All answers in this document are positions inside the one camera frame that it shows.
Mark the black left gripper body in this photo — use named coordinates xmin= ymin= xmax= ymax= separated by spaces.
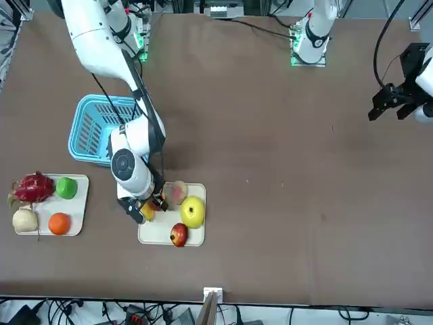
xmin=385 ymin=43 xmax=430 ymax=106

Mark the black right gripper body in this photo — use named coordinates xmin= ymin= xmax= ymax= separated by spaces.
xmin=118 ymin=184 xmax=163 ymax=224

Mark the green apple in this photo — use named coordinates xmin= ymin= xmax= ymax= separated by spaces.
xmin=55 ymin=177 xmax=78 ymax=200

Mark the yellow lemon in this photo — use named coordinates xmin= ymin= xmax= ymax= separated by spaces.
xmin=140 ymin=201 xmax=157 ymax=223

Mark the beige plastic tray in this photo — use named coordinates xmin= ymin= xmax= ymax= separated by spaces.
xmin=137 ymin=183 xmax=206 ymax=247
xmin=13 ymin=173 xmax=90 ymax=237

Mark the orange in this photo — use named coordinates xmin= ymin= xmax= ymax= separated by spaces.
xmin=48 ymin=212 xmax=72 ymax=236

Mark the light blue plastic basket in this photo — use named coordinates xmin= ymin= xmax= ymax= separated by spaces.
xmin=68 ymin=94 xmax=150 ymax=169

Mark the pink green peach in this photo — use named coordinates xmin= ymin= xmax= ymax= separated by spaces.
xmin=164 ymin=181 xmax=188 ymax=208

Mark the large yellow green pear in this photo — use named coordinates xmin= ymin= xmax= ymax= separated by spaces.
xmin=179 ymin=195 xmax=206 ymax=230

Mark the red pomegranate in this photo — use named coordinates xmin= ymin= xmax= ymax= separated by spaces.
xmin=169 ymin=222 xmax=189 ymax=248

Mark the red dragon fruit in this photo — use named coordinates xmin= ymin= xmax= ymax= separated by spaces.
xmin=7 ymin=171 xmax=57 ymax=208

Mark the pale beige pear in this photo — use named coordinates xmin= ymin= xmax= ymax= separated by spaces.
xmin=12 ymin=207 xmax=41 ymax=242

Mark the aluminium corner post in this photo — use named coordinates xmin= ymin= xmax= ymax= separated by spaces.
xmin=13 ymin=0 xmax=35 ymax=22
xmin=407 ymin=0 xmax=430 ymax=31

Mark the aluminium frame post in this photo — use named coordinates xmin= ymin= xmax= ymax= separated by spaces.
xmin=198 ymin=286 xmax=224 ymax=325

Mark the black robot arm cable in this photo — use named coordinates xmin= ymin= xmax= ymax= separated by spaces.
xmin=90 ymin=50 xmax=167 ymax=190

